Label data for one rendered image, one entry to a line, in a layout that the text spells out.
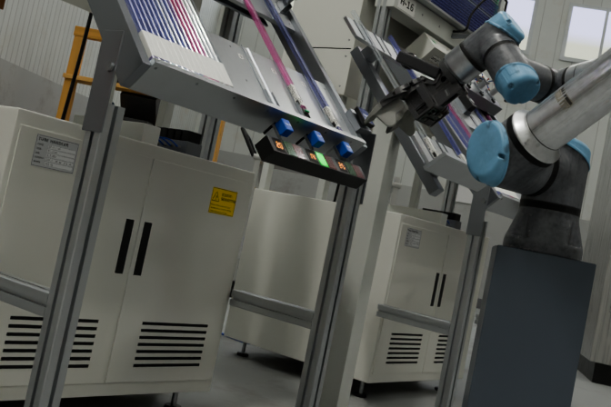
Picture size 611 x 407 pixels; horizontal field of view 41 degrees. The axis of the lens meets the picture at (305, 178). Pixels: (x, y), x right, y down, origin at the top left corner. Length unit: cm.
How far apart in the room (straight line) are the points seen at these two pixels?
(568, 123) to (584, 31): 929
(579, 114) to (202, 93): 66
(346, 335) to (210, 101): 88
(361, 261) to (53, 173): 86
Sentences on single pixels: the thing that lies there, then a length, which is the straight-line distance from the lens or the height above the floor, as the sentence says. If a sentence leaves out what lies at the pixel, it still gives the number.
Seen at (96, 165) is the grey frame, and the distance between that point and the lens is 137.
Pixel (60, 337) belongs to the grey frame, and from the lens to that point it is 139.
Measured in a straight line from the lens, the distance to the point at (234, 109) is 158.
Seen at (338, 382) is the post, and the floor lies 14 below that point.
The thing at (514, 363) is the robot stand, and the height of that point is 34.
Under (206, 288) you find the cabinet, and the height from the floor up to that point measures 32.
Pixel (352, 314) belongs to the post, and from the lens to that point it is 217.
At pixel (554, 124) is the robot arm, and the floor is 77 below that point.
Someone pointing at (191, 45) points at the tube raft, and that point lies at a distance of 157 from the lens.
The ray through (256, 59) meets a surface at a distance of 178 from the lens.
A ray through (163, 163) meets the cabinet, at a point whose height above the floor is 58.
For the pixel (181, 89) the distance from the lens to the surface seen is 148.
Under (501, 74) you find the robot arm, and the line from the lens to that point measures 161.
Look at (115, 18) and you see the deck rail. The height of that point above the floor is 79.
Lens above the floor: 50
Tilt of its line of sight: 4 degrees up
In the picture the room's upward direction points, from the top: 12 degrees clockwise
